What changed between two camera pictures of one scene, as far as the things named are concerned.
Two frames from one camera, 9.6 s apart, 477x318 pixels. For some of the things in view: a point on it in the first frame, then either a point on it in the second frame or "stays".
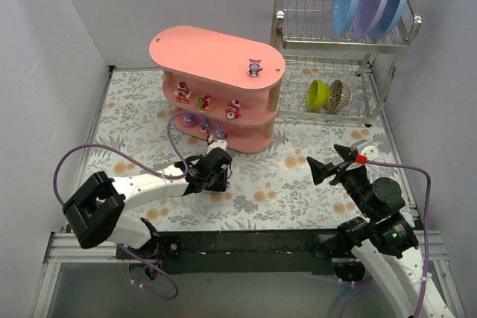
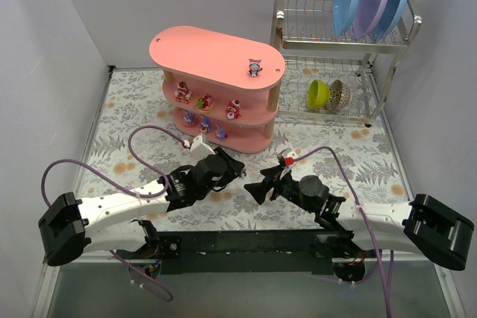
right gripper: (341, 169) to (276, 180)
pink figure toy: (233, 109) stays
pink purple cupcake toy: (188, 119) stays
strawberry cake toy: (182, 94) stays
